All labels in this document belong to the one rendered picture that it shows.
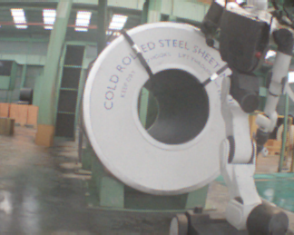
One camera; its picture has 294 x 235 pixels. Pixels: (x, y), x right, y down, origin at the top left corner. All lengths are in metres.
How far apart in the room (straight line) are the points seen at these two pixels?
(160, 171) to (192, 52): 0.83
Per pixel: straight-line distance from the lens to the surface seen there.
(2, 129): 7.80
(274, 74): 1.56
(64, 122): 8.33
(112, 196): 2.23
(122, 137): 1.98
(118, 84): 1.98
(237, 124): 1.60
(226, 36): 1.49
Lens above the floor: 0.65
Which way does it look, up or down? level
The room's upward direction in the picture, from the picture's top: 6 degrees clockwise
